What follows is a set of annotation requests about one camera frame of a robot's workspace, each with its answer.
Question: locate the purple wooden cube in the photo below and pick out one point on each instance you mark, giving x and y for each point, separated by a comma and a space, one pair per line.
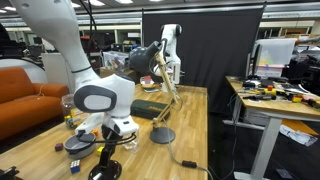
59, 147

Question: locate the colourful plate stack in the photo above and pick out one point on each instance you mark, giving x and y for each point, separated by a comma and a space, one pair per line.
151, 90

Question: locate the clear storage box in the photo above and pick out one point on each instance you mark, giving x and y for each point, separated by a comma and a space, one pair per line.
115, 60

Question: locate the wooden side desk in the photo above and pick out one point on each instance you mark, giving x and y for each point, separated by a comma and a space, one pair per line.
276, 106

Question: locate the small white-faced Rubik's cube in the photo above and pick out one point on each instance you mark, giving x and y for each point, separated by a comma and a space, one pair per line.
75, 166

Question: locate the black backdrop curtain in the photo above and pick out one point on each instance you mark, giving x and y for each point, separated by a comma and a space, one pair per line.
213, 50

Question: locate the yellow wooden cube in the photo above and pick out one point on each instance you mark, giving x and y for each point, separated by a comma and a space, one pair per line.
100, 151

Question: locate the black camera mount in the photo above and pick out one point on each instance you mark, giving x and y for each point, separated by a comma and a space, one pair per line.
8, 174

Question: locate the clear plastic cup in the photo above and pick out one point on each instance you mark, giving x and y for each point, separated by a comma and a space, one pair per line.
132, 146

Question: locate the wooden desk lamp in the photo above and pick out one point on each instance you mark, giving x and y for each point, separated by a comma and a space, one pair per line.
162, 135

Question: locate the orange sofa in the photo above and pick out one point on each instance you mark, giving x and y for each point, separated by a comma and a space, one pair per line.
26, 100

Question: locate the grey pot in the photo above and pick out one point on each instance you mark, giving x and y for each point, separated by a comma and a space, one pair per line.
80, 148

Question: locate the orange wooden cube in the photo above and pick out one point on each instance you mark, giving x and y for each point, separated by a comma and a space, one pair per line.
95, 132

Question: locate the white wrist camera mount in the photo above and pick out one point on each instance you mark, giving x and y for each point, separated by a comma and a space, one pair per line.
88, 126

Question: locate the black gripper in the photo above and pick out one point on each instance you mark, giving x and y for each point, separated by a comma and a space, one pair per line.
109, 136

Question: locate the black monitor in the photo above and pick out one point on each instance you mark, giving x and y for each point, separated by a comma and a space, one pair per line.
256, 63

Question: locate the papers on floor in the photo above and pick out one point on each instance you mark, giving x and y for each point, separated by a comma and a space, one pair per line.
298, 135

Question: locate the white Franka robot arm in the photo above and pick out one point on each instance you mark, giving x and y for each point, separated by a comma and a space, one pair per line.
60, 26

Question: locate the white translucent panel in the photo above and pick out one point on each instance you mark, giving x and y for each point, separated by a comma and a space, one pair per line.
278, 53

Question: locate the pink red block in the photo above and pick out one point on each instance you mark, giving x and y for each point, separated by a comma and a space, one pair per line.
147, 80

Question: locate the dark green case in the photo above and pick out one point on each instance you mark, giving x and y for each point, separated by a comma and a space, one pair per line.
148, 109

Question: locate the clear plastic jar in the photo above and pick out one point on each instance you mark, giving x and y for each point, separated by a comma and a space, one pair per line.
68, 108

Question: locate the white idle robot arm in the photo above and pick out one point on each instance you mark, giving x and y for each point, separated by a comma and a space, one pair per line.
170, 50

